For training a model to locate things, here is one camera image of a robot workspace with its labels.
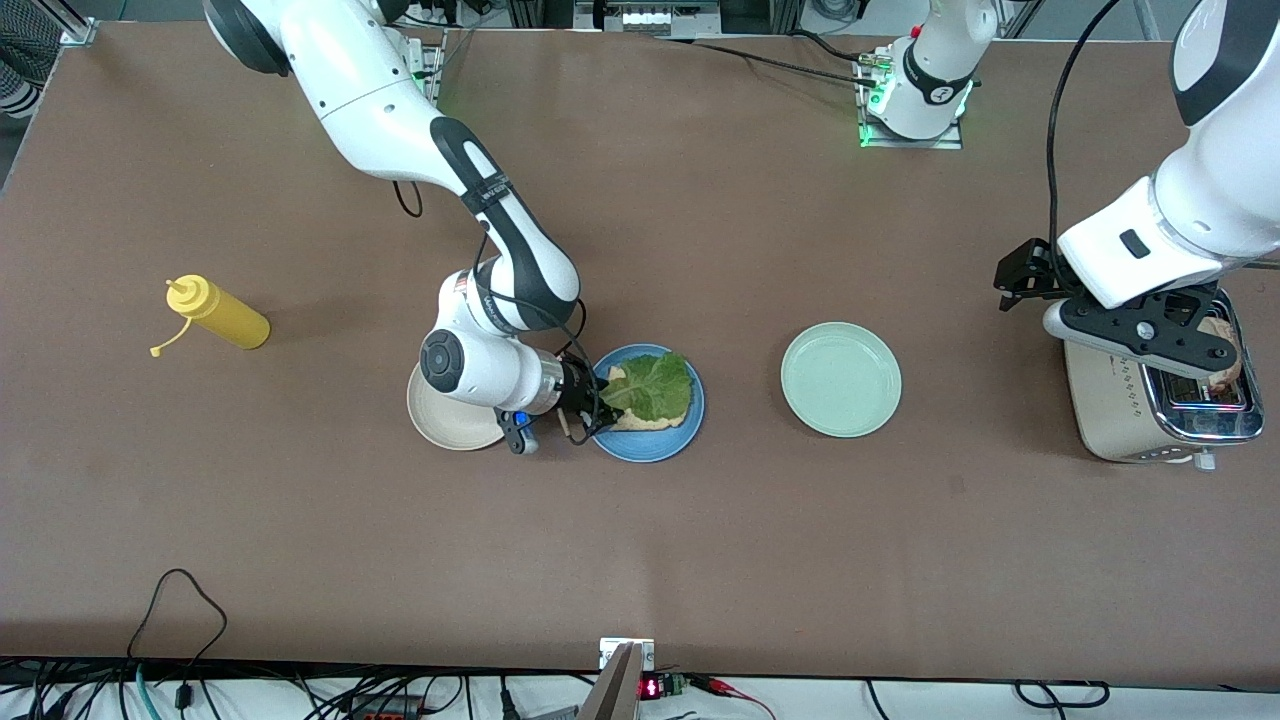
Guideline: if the green lettuce leaf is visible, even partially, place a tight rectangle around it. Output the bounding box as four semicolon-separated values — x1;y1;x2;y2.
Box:
597;350;694;423

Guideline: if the toasted bread slice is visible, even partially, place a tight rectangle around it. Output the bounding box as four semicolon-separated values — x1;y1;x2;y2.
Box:
1198;316;1247;394
605;362;693;432

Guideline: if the yellow squeeze bottle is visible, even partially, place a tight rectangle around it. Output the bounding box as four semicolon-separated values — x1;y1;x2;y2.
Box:
149;274;272;358

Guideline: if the blue plate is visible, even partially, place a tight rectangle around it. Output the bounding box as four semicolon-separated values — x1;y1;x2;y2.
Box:
582;343;707;464

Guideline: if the beige plate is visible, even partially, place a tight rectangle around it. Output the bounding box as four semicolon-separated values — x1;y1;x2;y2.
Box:
406;360;509;452

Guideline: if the pale green plate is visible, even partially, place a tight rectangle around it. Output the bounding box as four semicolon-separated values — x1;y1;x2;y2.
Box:
780;321;903;439

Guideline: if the beige chrome toaster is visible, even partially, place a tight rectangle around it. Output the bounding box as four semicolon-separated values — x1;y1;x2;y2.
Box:
1063;290;1266;473

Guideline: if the white power strip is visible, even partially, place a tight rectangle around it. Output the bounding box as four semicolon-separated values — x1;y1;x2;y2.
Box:
400;0;476;29

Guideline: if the dark mesh patterned object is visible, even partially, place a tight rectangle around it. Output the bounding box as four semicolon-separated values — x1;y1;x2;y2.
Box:
0;25;61;116

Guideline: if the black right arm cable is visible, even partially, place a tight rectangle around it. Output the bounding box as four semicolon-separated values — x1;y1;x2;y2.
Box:
390;178;593;401

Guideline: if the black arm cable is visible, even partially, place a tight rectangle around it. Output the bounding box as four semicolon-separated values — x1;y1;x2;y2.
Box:
390;178;593;401
1045;0;1121;263

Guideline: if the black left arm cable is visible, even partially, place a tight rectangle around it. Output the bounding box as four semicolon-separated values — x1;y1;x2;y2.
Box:
1045;0;1121;263

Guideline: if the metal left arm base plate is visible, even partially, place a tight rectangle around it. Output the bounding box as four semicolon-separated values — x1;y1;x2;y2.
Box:
857;52;965;151

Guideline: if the white pole bracket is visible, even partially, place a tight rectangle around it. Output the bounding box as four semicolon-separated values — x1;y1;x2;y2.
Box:
598;637;656;673

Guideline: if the grey camera pole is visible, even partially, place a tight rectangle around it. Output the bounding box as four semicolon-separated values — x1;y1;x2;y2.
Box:
578;642;646;720

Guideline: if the black cable across table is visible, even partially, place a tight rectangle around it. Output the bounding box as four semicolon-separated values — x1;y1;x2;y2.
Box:
655;35;886;86

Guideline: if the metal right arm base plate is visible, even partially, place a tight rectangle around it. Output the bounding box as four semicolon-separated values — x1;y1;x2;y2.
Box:
405;38;444;106

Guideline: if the aluminium frame device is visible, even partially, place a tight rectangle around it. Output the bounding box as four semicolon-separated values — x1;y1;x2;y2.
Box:
573;0;723;36

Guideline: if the black coiled floor cable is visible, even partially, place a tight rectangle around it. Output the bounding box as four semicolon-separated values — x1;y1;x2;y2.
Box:
1012;679;1111;711

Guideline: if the thin black looped cable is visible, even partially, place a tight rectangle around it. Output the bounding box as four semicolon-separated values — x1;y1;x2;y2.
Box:
125;568;229;701

